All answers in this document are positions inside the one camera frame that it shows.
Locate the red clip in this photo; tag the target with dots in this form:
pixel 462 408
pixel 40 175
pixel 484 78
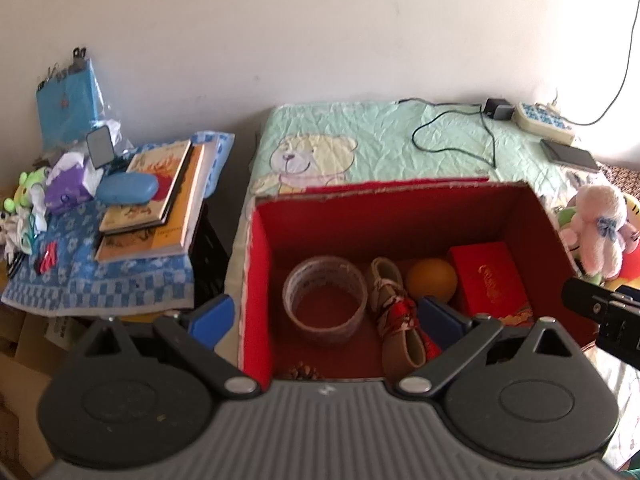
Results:
pixel 47 264

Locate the black binder clip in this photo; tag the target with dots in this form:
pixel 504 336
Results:
pixel 79 60

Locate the yellow tiger plush toy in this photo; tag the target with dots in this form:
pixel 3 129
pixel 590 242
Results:
pixel 634 225

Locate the stack of books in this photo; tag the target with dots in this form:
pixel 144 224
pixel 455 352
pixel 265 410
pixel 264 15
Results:
pixel 165 240

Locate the black power adapter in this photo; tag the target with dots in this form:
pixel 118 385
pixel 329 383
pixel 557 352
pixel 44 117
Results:
pixel 497 109

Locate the green bear print quilt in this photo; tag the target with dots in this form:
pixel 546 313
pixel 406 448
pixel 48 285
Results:
pixel 375 145

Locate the book with flame cover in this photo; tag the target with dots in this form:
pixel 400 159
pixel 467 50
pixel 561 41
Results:
pixel 150 170

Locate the small red gift box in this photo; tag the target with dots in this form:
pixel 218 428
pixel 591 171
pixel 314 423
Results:
pixel 487 270

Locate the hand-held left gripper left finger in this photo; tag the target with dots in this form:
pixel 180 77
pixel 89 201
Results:
pixel 212 317

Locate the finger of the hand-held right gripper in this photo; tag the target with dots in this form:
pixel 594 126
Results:
pixel 585 296
pixel 629 294

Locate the purple tissue box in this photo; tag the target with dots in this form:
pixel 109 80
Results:
pixel 67 185

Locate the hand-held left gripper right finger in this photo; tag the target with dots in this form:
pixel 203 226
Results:
pixel 440 322

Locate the small grey standing mirror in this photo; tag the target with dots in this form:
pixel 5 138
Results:
pixel 100 147

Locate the grey smartphone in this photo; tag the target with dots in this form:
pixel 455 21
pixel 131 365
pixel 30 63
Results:
pixel 570 156

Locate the dark patterned fabric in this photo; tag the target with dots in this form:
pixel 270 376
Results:
pixel 622 180

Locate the blue checked cloth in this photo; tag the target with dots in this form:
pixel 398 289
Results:
pixel 125 285

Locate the white power strip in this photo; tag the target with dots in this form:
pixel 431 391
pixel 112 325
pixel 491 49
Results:
pixel 542 121

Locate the brown cardboard box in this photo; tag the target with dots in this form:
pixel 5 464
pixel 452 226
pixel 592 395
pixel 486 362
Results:
pixel 20 420
pixel 35 350

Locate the clear packing tape roll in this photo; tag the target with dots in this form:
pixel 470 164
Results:
pixel 325 334

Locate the blue glasses case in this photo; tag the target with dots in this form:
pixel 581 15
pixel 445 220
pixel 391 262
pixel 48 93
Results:
pixel 127 189

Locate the blue gift bag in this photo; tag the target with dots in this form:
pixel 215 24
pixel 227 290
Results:
pixel 65 105

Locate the green frog plush toy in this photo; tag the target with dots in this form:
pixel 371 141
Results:
pixel 25 187

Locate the orange gourd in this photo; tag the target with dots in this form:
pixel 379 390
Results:
pixel 430 280

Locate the red cardboard box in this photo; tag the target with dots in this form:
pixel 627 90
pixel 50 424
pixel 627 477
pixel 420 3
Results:
pixel 330 220

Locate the beige shoe with red ribbon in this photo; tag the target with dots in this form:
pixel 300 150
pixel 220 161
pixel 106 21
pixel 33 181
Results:
pixel 385 285

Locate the pink plush toy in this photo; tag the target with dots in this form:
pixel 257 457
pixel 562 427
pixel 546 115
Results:
pixel 597 220

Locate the brown pine cone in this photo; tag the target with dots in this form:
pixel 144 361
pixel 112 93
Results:
pixel 304 372

